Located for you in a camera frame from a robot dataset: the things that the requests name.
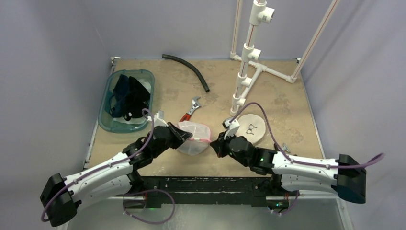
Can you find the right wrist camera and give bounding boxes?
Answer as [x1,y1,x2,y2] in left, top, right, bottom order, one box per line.
[222,117,240,139]

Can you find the white PVC pipe rack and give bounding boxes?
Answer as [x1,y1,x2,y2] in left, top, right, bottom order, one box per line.
[230,0,340,115]

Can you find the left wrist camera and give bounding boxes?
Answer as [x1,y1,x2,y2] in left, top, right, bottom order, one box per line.
[153,110,168,127]

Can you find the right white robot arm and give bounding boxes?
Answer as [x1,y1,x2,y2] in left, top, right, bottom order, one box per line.
[210,136,367,204]

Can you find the black rubber hose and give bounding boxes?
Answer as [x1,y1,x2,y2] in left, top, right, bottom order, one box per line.
[161,54,210,93]

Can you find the white cloth garment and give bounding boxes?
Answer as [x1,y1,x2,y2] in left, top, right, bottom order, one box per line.
[113,79,151,125]

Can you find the black bra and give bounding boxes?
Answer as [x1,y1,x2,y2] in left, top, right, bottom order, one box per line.
[124,76,150,121]

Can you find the red handled adjustable wrench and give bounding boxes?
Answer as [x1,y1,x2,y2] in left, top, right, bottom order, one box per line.
[179,96,202,122]

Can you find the teal plastic bin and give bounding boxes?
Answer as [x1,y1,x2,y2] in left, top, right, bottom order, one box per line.
[98,69,155,133]

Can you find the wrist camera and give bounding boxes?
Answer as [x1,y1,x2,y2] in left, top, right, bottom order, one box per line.
[153,110,168,127]
[222,117,240,139]

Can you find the black handled pliers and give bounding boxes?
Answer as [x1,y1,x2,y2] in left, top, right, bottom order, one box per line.
[282,143,291,153]

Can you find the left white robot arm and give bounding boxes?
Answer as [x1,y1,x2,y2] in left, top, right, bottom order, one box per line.
[40,123,193,227]

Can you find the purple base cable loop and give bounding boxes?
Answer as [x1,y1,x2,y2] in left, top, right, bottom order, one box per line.
[122,189,176,225]

